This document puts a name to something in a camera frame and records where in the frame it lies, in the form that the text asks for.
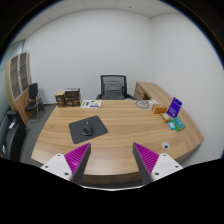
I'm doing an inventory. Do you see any round white plate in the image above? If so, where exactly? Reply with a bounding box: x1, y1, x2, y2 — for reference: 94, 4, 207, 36
135, 100, 149, 109

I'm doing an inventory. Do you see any orange brown box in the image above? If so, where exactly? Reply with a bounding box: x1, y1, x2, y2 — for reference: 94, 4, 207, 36
152, 104, 167, 114

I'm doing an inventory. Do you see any green packet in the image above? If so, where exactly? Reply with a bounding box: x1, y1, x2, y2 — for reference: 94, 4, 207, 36
171, 118, 185, 131

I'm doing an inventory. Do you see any small brown cardboard box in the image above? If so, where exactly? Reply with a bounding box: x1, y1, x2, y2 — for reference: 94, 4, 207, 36
55, 91, 66, 107

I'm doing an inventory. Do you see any wooden side cabinet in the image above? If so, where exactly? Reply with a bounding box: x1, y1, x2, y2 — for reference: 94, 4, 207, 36
134, 83, 151, 100

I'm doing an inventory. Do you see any wooden office desk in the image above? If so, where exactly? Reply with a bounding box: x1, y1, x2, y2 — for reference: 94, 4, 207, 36
32, 100, 204, 185

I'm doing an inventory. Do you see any black mesh office chair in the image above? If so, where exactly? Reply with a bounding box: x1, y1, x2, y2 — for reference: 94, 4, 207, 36
96, 74, 134, 100

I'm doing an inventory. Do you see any small tan box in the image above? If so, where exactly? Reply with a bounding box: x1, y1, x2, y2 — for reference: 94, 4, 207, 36
160, 113, 171, 123

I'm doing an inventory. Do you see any dark brown stacked box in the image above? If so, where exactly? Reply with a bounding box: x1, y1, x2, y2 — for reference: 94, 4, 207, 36
65, 88, 81, 107

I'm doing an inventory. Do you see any wooden bookshelf cabinet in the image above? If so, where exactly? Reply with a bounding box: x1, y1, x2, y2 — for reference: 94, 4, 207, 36
5, 52, 32, 124

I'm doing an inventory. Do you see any purple sign stand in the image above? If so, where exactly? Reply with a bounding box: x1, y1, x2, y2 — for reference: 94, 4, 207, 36
167, 98, 182, 118

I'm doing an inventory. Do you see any black visitor chair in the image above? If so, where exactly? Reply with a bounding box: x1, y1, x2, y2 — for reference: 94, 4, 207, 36
25, 83, 45, 118

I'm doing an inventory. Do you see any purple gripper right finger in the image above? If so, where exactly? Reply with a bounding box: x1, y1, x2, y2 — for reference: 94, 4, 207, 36
131, 142, 184, 185

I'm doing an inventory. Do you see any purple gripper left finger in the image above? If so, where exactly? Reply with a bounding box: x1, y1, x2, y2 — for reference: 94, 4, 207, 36
40, 142, 92, 185

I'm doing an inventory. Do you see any dark grey mouse pad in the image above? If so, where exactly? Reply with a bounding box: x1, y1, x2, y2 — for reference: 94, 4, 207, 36
69, 116, 108, 144

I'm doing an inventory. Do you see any white green leaflet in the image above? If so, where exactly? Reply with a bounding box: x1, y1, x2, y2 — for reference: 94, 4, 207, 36
81, 100, 101, 108

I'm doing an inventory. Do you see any black armchair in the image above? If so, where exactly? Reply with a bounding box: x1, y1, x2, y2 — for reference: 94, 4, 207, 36
0, 110, 27, 161

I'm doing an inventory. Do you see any desk cable grommet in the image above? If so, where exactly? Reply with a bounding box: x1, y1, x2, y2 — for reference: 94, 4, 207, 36
162, 141, 170, 149

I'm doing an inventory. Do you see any small blue packet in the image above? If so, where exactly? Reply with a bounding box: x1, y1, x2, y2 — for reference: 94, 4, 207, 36
168, 122, 175, 130

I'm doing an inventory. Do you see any black computer mouse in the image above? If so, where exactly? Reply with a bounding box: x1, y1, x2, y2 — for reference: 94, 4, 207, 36
82, 122, 94, 136

